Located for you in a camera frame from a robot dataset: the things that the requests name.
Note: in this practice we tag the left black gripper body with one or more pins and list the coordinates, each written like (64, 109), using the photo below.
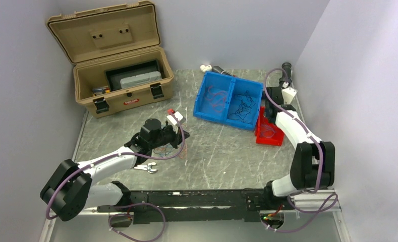
(169, 135)

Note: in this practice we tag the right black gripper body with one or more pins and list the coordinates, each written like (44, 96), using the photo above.
(265, 110)

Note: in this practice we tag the red plastic bin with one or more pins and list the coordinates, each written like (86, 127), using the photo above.
(267, 133)

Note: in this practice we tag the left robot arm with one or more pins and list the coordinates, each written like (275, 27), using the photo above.
(74, 186)

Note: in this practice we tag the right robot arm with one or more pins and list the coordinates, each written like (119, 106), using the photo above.
(313, 164)

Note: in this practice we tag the silver open-end wrench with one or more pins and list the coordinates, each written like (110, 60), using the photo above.
(147, 167)

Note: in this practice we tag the blue double plastic bin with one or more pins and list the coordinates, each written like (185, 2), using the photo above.
(228, 100)

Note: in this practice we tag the grey case in toolbox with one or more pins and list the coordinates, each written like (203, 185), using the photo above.
(140, 79)

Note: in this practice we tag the small grey motor part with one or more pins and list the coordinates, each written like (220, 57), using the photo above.
(220, 70)

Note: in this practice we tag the white pipe fitting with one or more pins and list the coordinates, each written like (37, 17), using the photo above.
(205, 68)

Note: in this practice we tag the black tray in toolbox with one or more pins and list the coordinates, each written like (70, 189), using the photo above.
(115, 75)

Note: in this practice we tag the yellow black tool in toolbox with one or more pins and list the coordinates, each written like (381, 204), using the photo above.
(100, 90)

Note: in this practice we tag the tan plastic toolbox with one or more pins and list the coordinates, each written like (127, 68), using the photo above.
(102, 39)

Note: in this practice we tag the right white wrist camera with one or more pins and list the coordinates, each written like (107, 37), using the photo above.
(288, 95)

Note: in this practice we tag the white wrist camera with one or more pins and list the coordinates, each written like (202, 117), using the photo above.
(288, 95)
(175, 118)

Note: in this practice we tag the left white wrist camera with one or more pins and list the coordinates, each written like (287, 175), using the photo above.
(175, 118)

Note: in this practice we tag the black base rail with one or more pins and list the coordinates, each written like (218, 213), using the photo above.
(199, 205)

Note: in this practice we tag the aluminium frame rail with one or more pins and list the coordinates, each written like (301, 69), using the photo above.
(311, 203)

